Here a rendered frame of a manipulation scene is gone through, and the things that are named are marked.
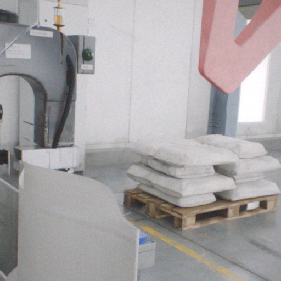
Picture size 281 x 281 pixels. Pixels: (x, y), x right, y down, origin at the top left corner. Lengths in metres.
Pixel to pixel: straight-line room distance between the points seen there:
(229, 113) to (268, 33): 6.56
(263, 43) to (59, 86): 0.94
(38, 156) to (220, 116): 5.92
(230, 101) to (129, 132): 1.59
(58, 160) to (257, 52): 0.97
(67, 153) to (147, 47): 5.10
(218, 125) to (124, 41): 2.00
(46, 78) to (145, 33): 5.11
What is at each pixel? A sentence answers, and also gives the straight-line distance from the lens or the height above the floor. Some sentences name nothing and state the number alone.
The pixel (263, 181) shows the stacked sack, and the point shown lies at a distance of 4.43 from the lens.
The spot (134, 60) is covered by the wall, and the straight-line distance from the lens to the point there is 6.04.
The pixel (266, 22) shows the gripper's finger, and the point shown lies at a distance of 0.16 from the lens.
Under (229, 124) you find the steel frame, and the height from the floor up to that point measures 0.53.
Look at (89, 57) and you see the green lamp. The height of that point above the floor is 1.28.
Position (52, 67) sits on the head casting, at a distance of 1.07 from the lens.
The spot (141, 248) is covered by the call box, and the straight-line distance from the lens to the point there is 1.13.
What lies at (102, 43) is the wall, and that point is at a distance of 5.79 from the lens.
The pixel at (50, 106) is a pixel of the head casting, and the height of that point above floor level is 1.16.
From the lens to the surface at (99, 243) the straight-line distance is 0.68.
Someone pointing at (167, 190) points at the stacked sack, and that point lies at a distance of 3.75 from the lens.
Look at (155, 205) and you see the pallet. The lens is 3.92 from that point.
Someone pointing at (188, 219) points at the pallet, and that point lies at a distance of 3.73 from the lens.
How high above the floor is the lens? 1.26
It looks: 9 degrees down
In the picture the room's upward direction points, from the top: 3 degrees clockwise
